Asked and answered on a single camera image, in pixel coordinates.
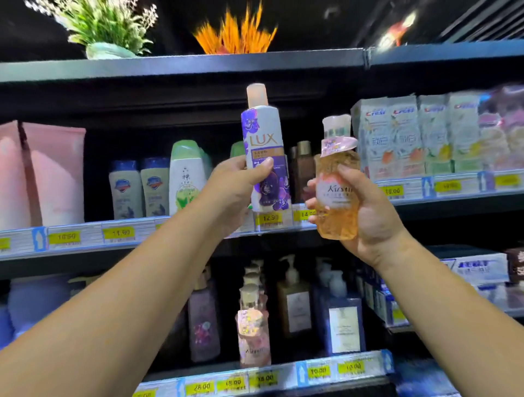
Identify person's right hand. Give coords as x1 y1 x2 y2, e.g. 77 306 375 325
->
305 164 411 269

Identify person's left hand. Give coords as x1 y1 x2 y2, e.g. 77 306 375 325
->
195 157 274 240

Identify clear orange gel bottle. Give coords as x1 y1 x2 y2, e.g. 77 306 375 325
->
314 115 362 241

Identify white and purple body wash bottle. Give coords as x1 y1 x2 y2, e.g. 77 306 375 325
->
241 83 293 213

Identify person's left forearm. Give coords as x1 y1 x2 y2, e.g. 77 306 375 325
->
0 196 230 397

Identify person's right forearm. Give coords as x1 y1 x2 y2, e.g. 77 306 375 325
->
373 235 524 397

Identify brown bottle with gold cap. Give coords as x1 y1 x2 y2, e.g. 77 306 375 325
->
288 141 317 204

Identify white bottle with green cap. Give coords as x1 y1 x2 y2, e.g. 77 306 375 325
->
169 140 210 216

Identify row of toothpaste boxes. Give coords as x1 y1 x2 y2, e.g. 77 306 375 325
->
351 83 524 181

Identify white pump bottle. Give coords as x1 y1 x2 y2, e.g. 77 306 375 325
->
314 257 333 288

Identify pale green bottle blue cap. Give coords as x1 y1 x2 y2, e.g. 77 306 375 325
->
140 157 171 218

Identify row of cream capped bottles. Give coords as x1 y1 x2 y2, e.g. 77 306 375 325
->
242 259 267 288

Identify black store shelving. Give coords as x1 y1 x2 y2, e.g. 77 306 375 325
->
0 39 524 397

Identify row of blue white boxes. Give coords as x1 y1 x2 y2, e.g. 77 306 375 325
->
355 265 411 329

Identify orange artificial plant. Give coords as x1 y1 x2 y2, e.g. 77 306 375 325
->
192 2 278 55

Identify white bottle with blue cap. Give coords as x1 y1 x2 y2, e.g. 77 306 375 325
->
108 160 144 221

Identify brown pump bottle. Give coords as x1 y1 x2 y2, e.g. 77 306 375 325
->
276 254 313 339

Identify blue pump bottle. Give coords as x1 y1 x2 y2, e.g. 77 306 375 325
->
317 270 367 356

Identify bright ceiling lamp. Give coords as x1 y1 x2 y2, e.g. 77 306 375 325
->
376 11 418 52

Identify white box with blue print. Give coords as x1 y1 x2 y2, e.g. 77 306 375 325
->
441 252 511 287

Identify pink floral bottle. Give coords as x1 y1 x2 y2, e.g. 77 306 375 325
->
188 266 222 363

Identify pink bottle with shiny label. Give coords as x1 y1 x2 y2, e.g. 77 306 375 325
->
236 284 272 368

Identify dark brown box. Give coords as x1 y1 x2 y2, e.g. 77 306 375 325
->
505 247 524 284

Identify pink soft package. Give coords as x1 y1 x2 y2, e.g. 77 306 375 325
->
0 120 32 232
18 122 87 228

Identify green artificial plant in pot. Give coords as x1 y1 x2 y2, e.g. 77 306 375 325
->
25 0 159 61

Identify blue patterned packages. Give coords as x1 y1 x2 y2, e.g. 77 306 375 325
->
392 357 461 397

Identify pale blue soft packages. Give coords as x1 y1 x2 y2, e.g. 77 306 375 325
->
0 273 84 349

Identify short shelf price rail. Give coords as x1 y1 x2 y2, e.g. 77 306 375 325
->
374 168 524 204

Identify long shelf price rail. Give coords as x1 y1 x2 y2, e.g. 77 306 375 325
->
0 203 318 261

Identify low shelf price rail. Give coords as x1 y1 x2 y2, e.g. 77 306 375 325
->
132 349 396 397

